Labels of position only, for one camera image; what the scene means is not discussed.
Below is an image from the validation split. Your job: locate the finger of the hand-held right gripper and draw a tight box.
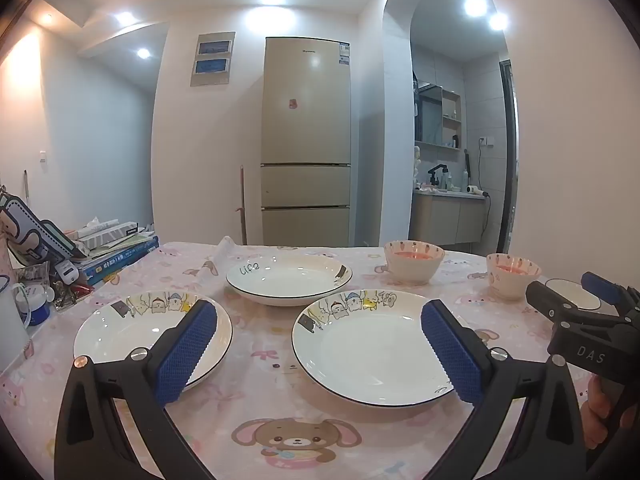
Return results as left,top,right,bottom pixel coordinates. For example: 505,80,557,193
525,281,623,330
581,271,640,318

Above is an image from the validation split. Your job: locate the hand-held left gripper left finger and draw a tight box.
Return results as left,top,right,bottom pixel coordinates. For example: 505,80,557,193
54,299,221,480

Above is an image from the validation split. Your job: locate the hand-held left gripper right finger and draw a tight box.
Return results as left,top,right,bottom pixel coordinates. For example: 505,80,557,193
421,299,587,480

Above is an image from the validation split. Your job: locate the white black-rimmed bowl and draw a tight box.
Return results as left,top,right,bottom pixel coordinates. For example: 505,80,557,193
545,278,602,311

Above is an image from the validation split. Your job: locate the pink strawberry bowl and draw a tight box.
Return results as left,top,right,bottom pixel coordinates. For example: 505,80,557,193
486,252,542,302
384,240,446,285

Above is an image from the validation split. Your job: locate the person's right hand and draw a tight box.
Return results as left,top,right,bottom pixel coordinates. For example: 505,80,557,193
584,375,626,453

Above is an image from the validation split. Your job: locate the white cartoon-rimmed plate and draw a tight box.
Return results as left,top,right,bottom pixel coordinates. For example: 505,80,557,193
292,289,473,407
73,291,234,392

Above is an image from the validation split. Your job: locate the pink cartoon bunny tablecloth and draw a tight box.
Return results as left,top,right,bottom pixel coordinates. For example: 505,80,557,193
0,241,640,480

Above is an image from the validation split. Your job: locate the white plate with handwriting mark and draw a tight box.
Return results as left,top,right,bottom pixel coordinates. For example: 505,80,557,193
226,252,353,307

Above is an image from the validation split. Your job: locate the bathroom vanity cabinet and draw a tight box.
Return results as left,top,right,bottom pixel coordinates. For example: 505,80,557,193
411,191,488,249

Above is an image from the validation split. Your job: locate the white hair dryer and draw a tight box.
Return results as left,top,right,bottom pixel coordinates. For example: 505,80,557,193
464,150,490,199

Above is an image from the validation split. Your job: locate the striped grey tissue box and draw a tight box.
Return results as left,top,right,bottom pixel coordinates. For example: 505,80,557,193
77,219,139,255

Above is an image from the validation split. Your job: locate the cartoon printed bag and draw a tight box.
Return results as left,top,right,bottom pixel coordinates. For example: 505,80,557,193
0,187,81,267

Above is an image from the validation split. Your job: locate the bathroom mirror cabinet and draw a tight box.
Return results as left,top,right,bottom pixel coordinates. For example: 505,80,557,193
415,80,461,149

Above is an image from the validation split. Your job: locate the beige three-door refrigerator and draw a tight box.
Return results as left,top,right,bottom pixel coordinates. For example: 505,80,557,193
260,36,352,248

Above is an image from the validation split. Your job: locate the black door frame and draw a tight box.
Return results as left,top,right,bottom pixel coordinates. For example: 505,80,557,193
499,59,521,256

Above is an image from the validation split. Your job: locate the wall electrical panel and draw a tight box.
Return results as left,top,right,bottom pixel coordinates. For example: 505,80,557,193
190,31,236,88

